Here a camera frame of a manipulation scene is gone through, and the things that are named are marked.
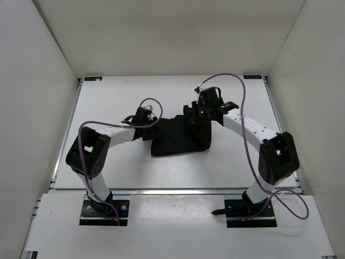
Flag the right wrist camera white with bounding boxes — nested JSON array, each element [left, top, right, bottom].
[[194, 83, 204, 105]]

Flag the aluminium table rail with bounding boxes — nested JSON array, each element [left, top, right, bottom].
[[48, 187, 300, 195]]

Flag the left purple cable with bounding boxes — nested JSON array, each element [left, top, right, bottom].
[[78, 97, 164, 220]]

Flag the right blue table label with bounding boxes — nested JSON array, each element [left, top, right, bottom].
[[243, 74, 262, 80]]

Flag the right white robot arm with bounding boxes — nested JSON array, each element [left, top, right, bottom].
[[184, 86, 300, 216]]

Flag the purple cable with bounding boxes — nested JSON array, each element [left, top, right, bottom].
[[201, 73, 310, 221], [78, 97, 164, 220]]

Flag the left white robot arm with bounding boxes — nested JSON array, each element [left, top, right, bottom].
[[66, 105, 161, 215]]

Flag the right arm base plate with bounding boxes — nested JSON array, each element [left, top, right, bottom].
[[211, 199, 278, 228]]

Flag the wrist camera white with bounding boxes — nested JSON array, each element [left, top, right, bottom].
[[142, 105, 153, 113], [194, 83, 204, 105]]

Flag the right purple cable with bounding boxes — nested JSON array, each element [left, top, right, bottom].
[[201, 73, 310, 221]]

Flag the blue table label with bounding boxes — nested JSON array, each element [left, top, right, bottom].
[[84, 77, 102, 81], [243, 74, 262, 80]]

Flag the left blue table label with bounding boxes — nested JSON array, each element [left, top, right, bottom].
[[84, 77, 102, 81]]

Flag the black pleated skirt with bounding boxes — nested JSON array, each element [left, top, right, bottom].
[[151, 115, 212, 157]]

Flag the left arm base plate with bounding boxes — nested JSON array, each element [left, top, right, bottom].
[[79, 197, 130, 227]]

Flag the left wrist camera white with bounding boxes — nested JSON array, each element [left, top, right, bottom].
[[142, 105, 153, 113]]

